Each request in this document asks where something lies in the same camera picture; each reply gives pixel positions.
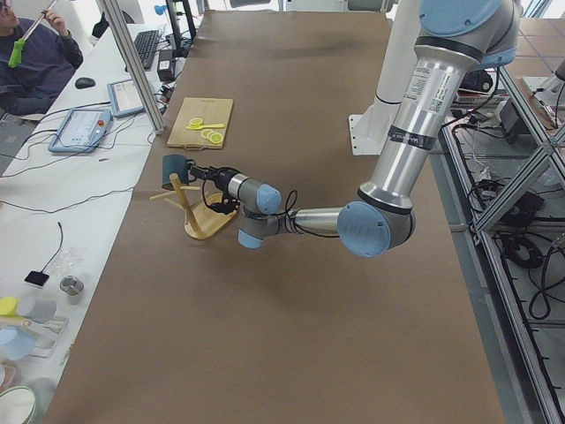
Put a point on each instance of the seated person dark sweater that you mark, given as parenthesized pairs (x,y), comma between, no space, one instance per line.
(50,58)

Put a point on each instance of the green rimmed white bowl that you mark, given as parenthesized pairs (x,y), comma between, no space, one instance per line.
(18,406)

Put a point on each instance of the black small square device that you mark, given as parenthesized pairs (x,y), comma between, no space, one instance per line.
(36,278)

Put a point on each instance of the wooden cup storage rack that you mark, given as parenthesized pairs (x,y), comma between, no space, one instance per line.
(201,222)

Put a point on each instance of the aluminium camera post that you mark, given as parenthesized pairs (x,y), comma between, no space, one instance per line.
(130,56)

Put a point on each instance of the blue teach pendant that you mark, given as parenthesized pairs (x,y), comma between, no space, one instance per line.
(124,98)
(81,131)

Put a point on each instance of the lemon slice by knife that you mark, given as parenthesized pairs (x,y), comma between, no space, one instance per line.
(195,123)

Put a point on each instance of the aluminium frame rack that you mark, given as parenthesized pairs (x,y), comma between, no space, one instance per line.
(501,173)

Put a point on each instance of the blue cup yellow inside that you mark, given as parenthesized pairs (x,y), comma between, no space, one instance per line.
(178,164)

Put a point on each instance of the lemon slice front left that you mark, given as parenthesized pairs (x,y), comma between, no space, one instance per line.
(219,140)

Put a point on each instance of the small metal cup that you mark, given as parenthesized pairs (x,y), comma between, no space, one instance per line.
(71,285)

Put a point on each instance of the blue teach pendant back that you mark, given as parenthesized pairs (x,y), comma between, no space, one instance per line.
(124,98)

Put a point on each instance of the black power adapter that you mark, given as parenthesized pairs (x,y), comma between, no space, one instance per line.
(166,68)

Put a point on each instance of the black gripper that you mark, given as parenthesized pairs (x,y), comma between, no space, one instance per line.
(220,177)

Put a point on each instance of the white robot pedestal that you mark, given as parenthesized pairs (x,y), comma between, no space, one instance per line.
(369,130)

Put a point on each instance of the black keyboard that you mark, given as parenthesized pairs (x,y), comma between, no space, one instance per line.
(145,44)

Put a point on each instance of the black computer mouse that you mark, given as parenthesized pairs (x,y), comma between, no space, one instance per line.
(84,82)

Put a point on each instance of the grey cup lying down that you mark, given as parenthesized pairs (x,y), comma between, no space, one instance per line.
(37,309)

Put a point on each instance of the blue teach pendant front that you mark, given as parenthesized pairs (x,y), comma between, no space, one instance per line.
(81,131)

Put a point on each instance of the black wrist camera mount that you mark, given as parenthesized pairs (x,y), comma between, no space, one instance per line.
(225,206)

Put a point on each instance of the bamboo cutting board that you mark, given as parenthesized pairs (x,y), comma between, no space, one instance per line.
(211,110)

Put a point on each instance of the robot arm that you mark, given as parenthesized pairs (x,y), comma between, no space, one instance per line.
(456,37)

